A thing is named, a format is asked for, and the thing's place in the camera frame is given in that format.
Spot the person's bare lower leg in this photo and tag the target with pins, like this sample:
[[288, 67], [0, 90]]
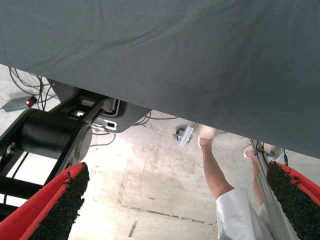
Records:
[[258, 187], [215, 172]]

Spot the white shoe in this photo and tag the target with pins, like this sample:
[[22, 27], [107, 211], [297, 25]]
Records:
[[248, 151], [206, 132]]

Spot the dark grey table cloth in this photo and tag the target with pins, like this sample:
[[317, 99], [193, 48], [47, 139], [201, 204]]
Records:
[[175, 62]]

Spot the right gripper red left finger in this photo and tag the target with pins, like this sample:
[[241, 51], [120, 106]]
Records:
[[37, 212]]

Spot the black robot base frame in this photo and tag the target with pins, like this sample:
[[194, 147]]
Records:
[[50, 132]]

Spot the short aluminium profile piece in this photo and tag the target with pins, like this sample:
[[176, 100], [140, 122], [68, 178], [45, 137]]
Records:
[[187, 133]]

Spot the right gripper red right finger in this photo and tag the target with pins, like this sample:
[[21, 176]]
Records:
[[300, 200]]

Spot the grey caster wheel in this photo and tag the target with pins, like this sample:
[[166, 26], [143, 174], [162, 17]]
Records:
[[178, 135]]

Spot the long aluminium profile table leg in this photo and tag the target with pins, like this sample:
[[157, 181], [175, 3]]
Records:
[[271, 210]]

